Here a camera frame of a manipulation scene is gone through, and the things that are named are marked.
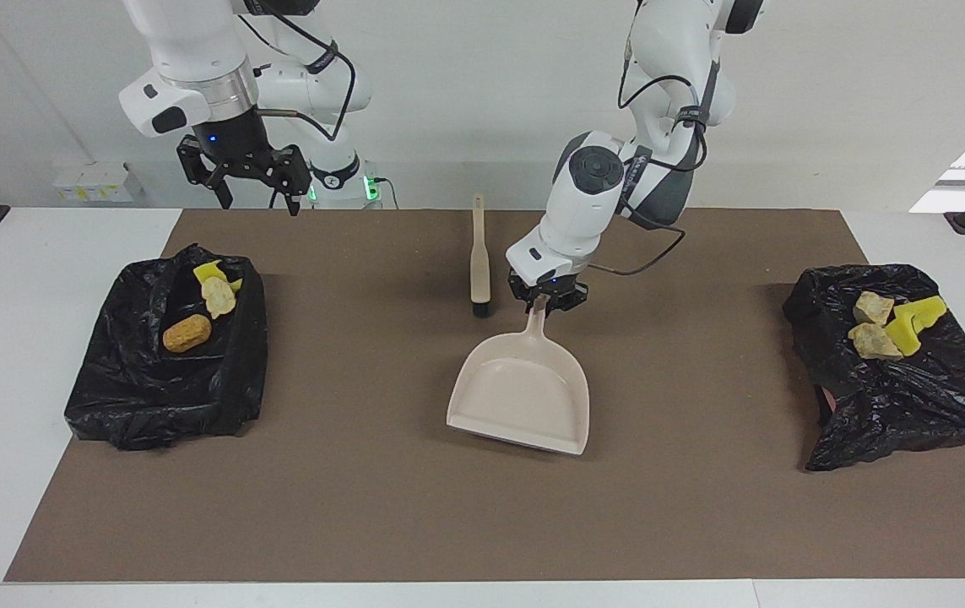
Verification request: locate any beige handled brush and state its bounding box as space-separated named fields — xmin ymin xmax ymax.
xmin=469 ymin=194 xmax=492 ymax=319

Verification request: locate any beige plastic dustpan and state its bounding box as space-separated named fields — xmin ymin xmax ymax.
xmin=446 ymin=294 xmax=591 ymax=457

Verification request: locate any pale foam chunk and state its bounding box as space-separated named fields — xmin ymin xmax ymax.
xmin=200 ymin=275 xmax=237 ymax=320
xmin=848 ymin=323 xmax=905 ymax=361
xmin=854 ymin=291 xmax=895 ymax=326

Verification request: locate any brown foam nugget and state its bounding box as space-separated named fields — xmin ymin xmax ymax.
xmin=162 ymin=313 xmax=213 ymax=354

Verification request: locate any black trash bag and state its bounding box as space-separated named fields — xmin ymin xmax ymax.
xmin=64 ymin=243 xmax=269 ymax=452
xmin=783 ymin=263 xmax=965 ymax=472

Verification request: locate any white power strip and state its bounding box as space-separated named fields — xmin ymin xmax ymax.
xmin=53 ymin=161 xmax=145 ymax=204

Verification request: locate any brown table mat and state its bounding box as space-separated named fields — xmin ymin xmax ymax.
xmin=5 ymin=208 xmax=965 ymax=584

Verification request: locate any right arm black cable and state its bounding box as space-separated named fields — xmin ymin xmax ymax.
xmin=233 ymin=0 xmax=358 ymax=140

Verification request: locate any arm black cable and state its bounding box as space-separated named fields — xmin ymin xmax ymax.
xmin=588 ymin=46 xmax=711 ymax=277
xmin=233 ymin=0 xmax=358 ymax=140

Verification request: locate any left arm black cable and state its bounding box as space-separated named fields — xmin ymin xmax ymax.
xmin=588 ymin=46 xmax=711 ymax=277

